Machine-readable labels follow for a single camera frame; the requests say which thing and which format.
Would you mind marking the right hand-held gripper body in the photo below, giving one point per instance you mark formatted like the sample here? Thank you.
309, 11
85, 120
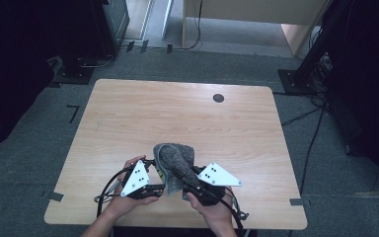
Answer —
213, 187

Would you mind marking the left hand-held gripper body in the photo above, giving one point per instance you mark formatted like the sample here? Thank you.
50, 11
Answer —
136, 179

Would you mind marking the grey cloth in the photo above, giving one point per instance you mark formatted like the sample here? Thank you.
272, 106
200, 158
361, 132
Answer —
176, 158

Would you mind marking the person's right hand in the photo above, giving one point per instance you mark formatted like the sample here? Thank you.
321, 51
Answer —
215, 214

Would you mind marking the person's left hand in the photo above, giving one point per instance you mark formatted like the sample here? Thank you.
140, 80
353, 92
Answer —
125, 204

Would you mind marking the dark round table grommet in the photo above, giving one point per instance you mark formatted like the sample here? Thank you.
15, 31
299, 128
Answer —
218, 98

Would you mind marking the grey tape strip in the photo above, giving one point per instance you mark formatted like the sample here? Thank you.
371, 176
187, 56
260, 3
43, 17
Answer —
55, 196
296, 202

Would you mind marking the black tape piece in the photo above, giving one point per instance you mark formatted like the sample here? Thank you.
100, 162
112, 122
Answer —
144, 46
169, 48
130, 46

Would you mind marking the black cabinet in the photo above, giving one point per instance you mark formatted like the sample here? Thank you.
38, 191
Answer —
110, 26

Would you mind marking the black metal stand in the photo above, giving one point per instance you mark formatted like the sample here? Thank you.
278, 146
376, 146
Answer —
312, 49

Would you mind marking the dark curtain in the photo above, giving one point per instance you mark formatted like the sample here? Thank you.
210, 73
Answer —
10, 65
371, 82

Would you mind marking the light wooden desk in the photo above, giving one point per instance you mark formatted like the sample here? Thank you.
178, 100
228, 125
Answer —
260, 13

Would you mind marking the black stand base plate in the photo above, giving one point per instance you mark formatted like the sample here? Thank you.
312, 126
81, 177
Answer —
74, 76

